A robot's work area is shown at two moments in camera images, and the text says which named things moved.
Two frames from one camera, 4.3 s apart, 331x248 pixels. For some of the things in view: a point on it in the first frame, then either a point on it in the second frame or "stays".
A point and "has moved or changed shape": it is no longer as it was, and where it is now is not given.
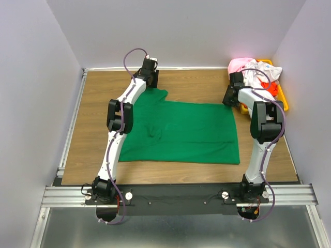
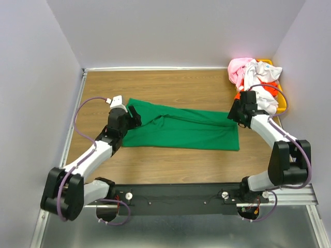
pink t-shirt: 237,64 stays
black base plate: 174,200 stays
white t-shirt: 254,70 stays
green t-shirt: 179,132 has moved or changed shape
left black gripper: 154,75 → 135,121
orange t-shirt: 273,89 stays
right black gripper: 226,102 → 232,113
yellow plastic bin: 244,109 stays
